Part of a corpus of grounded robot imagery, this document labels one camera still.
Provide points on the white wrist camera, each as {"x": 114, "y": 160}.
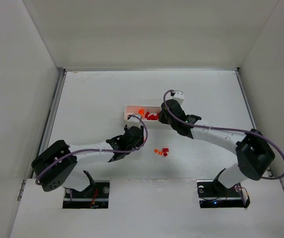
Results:
{"x": 134, "y": 120}
{"x": 178, "y": 96}

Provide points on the red lego brick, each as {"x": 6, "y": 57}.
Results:
{"x": 166, "y": 149}

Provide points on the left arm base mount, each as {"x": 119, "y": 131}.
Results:
{"x": 94, "y": 196}

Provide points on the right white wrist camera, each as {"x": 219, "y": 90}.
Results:
{"x": 178, "y": 96}

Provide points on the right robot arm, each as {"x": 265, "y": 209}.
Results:
{"x": 254, "y": 155}

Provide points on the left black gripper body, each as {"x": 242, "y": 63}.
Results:
{"x": 135, "y": 132}

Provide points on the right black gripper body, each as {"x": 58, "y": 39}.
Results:
{"x": 168, "y": 109}

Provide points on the orange lego pile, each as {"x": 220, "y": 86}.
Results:
{"x": 141, "y": 112}

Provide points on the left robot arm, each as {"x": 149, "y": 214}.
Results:
{"x": 64, "y": 165}

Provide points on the red lego pile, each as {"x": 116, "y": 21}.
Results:
{"x": 152, "y": 117}

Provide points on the white three-compartment tray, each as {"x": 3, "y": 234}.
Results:
{"x": 133, "y": 109}

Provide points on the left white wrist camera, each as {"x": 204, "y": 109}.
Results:
{"x": 134, "y": 120}

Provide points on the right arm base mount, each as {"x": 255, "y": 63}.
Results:
{"x": 212, "y": 194}

